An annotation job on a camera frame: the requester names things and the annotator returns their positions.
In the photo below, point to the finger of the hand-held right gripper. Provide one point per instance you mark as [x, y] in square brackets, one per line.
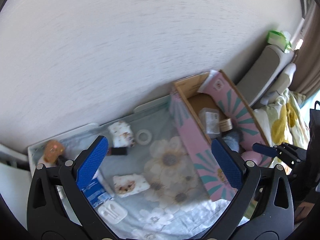
[263, 149]

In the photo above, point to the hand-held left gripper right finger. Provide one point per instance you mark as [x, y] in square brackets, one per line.
[226, 165]

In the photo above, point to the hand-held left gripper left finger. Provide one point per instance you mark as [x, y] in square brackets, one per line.
[93, 160]

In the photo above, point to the blue packet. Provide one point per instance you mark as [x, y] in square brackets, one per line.
[96, 192]

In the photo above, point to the brown plush toy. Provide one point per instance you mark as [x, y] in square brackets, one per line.
[51, 151]

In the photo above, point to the pink patterned cardboard box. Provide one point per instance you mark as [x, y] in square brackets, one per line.
[190, 140]

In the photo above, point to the printed tissue pack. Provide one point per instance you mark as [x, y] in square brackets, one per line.
[121, 133]
[130, 185]

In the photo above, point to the clear tape roll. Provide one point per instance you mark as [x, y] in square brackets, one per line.
[140, 137]

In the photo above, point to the pink fluffy item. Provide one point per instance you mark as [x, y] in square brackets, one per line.
[251, 158]

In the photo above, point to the grey fluffy item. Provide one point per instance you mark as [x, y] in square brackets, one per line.
[232, 140]

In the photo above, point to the yellow floral bed blanket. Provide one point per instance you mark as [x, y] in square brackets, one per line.
[280, 122]

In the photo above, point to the beige tape roll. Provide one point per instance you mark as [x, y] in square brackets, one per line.
[226, 125]

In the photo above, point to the clear plastic container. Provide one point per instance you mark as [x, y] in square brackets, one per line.
[210, 121]

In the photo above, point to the white earphone case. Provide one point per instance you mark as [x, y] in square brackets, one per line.
[111, 212]

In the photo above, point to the floral table cloth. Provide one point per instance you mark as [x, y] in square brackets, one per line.
[165, 160]

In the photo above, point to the white pillow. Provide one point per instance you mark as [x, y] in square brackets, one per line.
[285, 80]

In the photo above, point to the grey padded headboard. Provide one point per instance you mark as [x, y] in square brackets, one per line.
[260, 75]

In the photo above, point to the grey curved bar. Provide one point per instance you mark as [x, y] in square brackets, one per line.
[10, 152]

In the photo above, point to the brown curtain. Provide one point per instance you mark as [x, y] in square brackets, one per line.
[307, 62]

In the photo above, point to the green tissue pack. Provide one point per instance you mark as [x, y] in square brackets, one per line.
[277, 38]

